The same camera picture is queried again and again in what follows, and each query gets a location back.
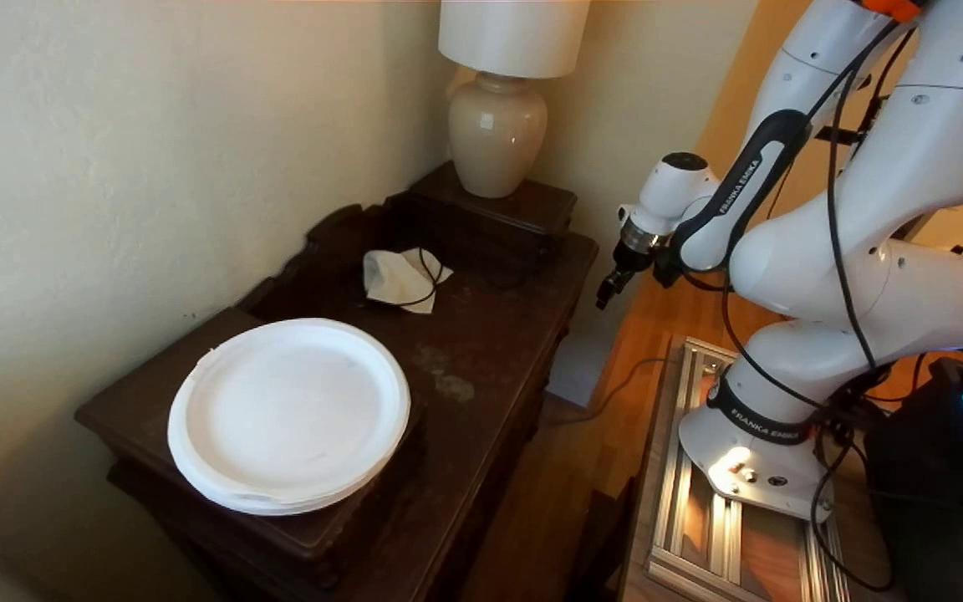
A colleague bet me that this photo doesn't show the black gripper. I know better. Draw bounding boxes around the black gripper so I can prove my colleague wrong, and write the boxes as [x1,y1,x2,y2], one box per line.
[594,203,665,312]

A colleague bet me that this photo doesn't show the white flat board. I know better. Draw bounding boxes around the white flat board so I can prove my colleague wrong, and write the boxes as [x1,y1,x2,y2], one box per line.
[547,290,627,414]

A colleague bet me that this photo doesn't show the dark wooden dresser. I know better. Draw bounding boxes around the dark wooden dresser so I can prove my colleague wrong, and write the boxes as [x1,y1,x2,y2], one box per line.
[73,162,602,602]

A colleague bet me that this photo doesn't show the beige ceramic table lamp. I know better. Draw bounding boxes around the beige ceramic table lamp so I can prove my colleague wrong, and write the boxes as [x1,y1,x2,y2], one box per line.
[434,0,594,203]

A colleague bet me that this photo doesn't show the white face mask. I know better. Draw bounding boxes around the white face mask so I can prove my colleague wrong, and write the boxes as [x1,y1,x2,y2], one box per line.
[362,245,460,318]

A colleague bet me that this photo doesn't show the white paper plate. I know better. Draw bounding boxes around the white paper plate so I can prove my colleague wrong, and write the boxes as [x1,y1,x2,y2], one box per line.
[165,314,415,518]

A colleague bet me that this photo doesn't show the black box with neon light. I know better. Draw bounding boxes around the black box with neon light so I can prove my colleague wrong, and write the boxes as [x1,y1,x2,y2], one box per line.
[864,350,963,602]

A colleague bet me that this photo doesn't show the orange clip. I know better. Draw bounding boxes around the orange clip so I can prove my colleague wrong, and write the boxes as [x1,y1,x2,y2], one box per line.
[853,0,929,28]

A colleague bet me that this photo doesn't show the thin dark floor cable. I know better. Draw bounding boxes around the thin dark floor cable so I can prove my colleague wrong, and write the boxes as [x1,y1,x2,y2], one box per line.
[565,350,677,428]

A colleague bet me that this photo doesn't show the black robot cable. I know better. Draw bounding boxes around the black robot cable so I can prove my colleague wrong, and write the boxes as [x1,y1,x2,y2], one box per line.
[711,12,929,447]

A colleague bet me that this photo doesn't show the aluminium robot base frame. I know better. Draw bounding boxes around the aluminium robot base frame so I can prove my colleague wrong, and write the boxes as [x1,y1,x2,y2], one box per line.
[619,334,857,602]

